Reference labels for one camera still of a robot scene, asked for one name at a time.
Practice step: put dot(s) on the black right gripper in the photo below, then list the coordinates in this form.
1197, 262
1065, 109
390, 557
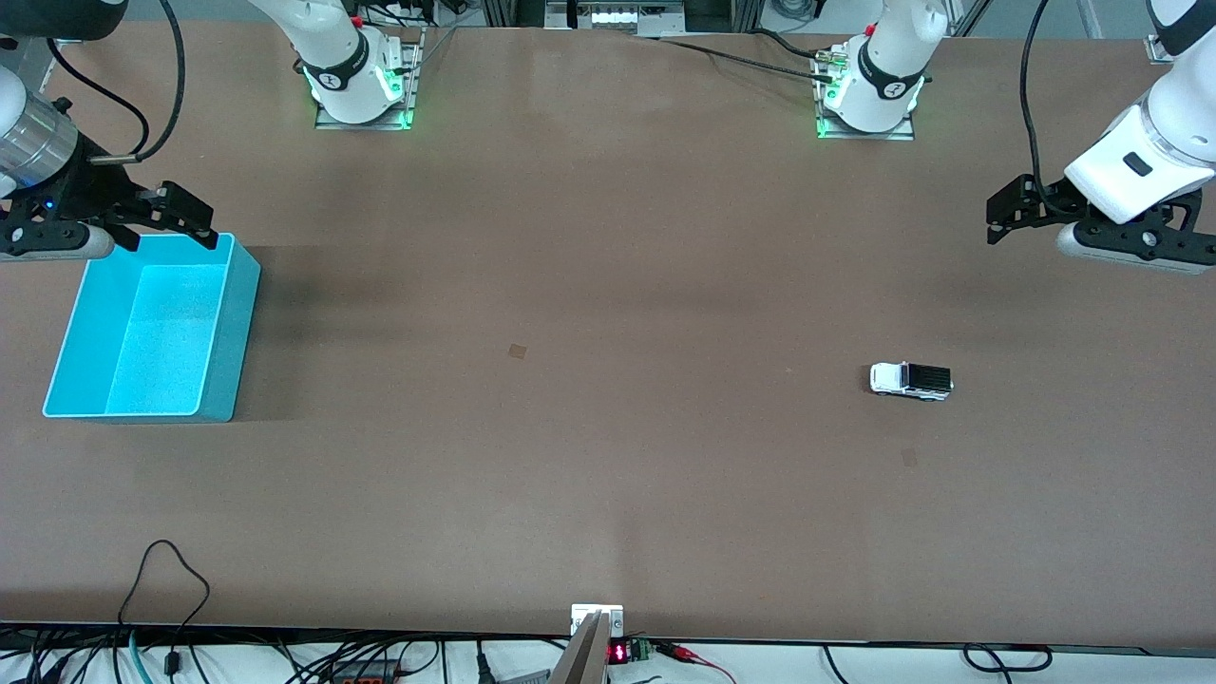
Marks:
87, 186

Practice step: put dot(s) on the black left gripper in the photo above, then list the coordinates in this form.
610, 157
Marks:
1043, 203

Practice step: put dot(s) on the white jeep toy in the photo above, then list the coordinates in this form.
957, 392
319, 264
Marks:
888, 378

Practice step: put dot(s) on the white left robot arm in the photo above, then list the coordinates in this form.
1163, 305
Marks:
888, 57

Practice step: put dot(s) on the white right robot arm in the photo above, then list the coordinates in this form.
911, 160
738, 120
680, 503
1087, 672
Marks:
347, 81

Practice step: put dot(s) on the cyan plastic bin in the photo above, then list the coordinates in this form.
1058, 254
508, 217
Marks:
161, 332

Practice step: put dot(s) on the metal corner clamp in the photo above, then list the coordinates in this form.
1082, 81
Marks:
1159, 49

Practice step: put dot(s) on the lit equipment panel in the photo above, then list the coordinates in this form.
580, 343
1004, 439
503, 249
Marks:
617, 14

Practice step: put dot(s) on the red clip leads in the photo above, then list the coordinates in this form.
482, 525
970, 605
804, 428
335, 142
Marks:
682, 653

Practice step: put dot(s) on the green terminal block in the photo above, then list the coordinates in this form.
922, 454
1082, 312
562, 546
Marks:
640, 650

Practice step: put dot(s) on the red LED display module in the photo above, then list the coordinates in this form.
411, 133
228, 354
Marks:
617, 653

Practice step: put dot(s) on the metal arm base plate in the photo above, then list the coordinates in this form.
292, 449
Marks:
408, 66
864, 136

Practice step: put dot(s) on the aluminium frame post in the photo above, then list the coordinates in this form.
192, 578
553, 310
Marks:
748, 14
513, 11

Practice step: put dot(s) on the black red-switch power strip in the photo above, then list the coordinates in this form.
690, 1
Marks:
361, 676

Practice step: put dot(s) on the white mount bracket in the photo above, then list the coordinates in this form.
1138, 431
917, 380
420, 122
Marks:
581, 613

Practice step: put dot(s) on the grey aluminium mount bar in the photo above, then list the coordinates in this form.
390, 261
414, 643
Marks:
584, 660

